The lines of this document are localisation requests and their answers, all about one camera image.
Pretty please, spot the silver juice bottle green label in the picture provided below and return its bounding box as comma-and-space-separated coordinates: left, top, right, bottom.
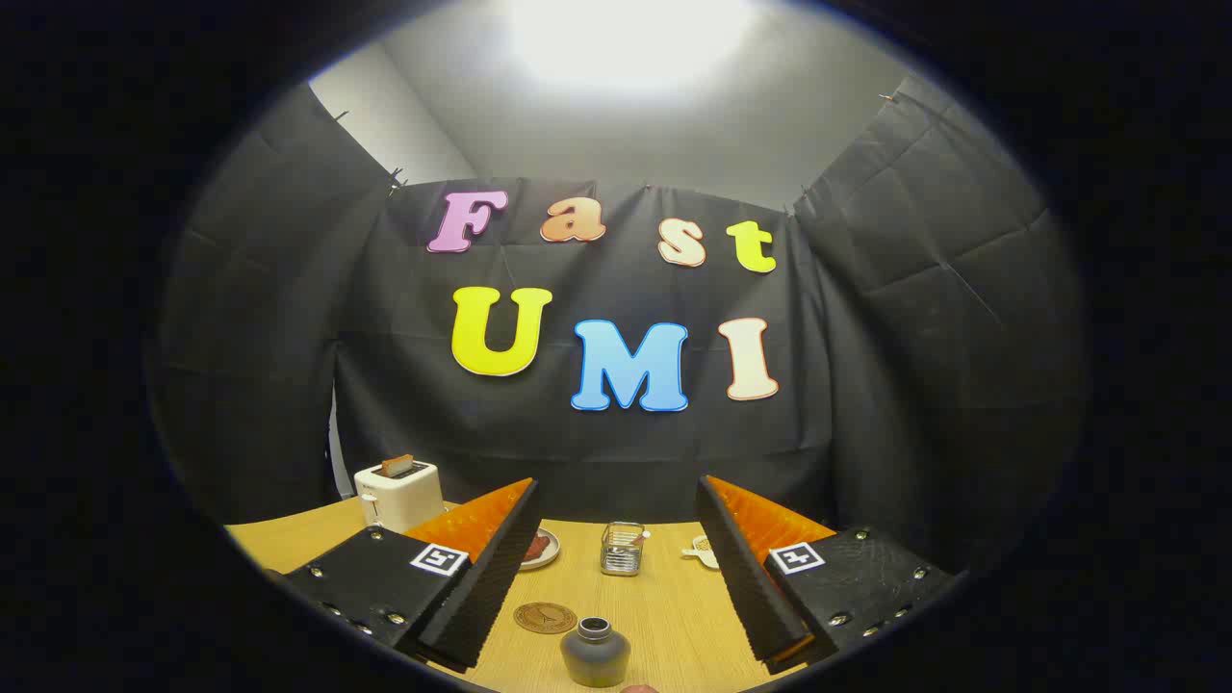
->
560, 617, 632, 688

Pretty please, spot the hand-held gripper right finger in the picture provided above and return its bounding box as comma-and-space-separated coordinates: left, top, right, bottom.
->
695, 475, 956, 676

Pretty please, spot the small white plate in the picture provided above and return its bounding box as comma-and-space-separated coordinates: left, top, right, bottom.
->
518, 527, 561, 571

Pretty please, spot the black backdrop cloth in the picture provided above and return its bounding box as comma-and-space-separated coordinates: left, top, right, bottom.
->
144, 82, 1091, 569

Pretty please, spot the round brown coaster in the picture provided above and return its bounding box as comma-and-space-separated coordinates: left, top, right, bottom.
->
513, 603, 578, 634

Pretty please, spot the wooden table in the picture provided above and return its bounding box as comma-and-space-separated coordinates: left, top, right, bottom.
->
226, 497, 840, 693

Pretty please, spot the metal wire holder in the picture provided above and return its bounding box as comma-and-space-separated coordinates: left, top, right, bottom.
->
601, 522, 646, 577

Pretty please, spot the white toaster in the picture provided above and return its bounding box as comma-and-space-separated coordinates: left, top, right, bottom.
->
354, 462, 446, 533

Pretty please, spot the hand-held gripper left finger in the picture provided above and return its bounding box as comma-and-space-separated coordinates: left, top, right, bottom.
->
282, 477, 542, 673

